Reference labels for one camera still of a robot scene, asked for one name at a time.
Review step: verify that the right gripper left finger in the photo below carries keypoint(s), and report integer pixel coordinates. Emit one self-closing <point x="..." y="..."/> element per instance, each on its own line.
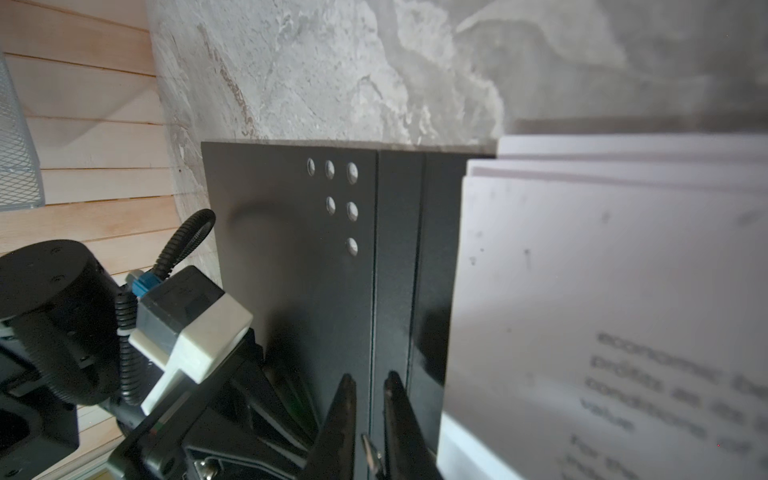
<point x="333" y="455"/>

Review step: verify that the printed paper sheet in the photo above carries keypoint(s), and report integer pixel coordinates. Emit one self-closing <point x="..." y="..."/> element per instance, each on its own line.
<point x="606" y="332"/>
<point x="749" y="179"/>
<point x="659" y="145"/>

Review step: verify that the white wire mesh organizer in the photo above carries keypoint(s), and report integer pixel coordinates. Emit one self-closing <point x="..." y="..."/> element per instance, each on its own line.
<point x="21" y="181"/>

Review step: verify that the white folder black inside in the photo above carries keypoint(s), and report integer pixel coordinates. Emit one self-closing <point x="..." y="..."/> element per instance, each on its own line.
<point x="346" y="258"/>

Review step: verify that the metal folder clip mechanism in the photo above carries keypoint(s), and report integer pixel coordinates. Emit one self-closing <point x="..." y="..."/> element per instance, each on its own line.
<point x="373" y="458"/>

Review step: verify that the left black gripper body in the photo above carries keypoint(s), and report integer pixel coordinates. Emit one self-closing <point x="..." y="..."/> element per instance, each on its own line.
<point x="231" y="426"/>

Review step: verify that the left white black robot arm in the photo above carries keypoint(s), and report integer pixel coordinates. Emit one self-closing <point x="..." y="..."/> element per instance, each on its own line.
<point x="64" y="345"/>

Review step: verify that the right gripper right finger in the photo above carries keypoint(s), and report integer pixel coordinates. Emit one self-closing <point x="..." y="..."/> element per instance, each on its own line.
<point x="407" y="456"/>

